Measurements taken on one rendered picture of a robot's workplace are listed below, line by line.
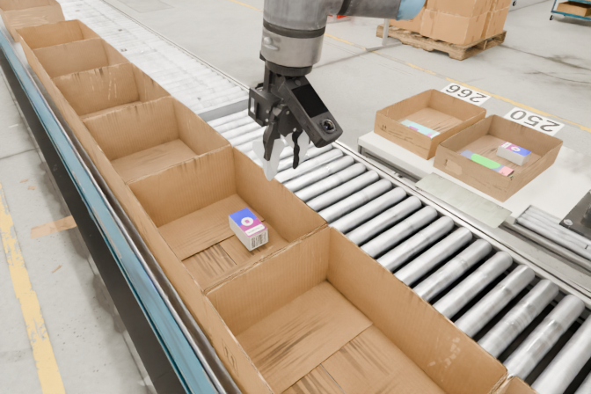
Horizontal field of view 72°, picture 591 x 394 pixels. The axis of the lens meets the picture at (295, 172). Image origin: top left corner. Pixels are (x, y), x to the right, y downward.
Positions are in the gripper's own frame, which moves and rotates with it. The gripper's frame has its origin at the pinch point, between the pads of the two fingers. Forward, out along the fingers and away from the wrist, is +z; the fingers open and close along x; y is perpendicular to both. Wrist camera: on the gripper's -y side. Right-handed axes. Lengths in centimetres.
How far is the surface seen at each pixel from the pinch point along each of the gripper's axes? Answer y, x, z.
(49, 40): 190, -9, 44
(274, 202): 14.0, -11.6, 24.0
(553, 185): -24, -110, 37
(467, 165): -1, -86, 33
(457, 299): -28, -40, 41
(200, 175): 34.0, -2.8, 24.9
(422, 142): 19, -89, 36
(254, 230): 12.8, -4.7, 28.8
